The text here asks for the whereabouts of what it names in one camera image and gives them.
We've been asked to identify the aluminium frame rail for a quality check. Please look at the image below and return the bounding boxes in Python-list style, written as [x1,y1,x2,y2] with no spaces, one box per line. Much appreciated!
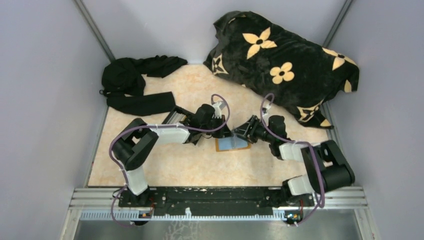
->
[67,186,369,222]

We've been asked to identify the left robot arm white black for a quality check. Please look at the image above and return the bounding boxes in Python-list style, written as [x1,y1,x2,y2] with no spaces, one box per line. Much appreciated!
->
[109,101,232,207]

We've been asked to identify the yellow leather card holder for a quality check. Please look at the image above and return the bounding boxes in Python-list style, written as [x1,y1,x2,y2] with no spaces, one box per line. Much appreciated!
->
[215,136,251,152]

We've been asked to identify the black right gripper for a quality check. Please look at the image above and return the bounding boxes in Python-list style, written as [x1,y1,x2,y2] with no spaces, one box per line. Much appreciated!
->
[232,115,275,144]

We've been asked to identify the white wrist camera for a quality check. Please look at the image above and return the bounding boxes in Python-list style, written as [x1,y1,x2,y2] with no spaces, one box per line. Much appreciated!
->
[211,101,227,119]
[261,103,272,115]

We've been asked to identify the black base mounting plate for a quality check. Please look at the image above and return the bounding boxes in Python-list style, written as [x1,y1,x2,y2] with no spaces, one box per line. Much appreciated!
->
[118,186,315,217]

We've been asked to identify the stack of cards in bin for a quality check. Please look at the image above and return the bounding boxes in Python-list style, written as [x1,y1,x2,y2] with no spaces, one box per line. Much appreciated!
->
[167,111,185,125]

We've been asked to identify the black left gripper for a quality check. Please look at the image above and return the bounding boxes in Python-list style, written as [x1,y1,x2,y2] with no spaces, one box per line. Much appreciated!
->
[200,115,234,139]

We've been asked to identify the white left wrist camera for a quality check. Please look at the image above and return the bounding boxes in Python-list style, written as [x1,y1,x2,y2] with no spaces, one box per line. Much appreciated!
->
[211,101,227,119]

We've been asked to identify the black blanket yellow flowers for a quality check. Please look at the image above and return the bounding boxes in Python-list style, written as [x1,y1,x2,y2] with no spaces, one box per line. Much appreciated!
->
[204,10,360,129]

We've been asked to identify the black crumpled garment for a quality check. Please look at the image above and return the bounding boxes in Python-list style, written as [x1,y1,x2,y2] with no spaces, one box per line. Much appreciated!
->
[99,55,188,117]

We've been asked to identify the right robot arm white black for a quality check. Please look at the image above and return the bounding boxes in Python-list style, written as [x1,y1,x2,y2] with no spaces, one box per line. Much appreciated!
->
[232,115,356,206]

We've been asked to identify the black plastic card bin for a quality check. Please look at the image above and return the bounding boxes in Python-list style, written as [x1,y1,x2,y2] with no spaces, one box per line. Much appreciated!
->
[162,105,200,145]

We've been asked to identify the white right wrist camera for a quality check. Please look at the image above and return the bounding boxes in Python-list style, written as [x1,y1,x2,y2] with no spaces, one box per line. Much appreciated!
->
[261,103,272,115]

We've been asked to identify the white VIP card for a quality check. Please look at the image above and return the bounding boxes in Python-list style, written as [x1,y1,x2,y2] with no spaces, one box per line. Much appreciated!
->
[231,126,238,149]

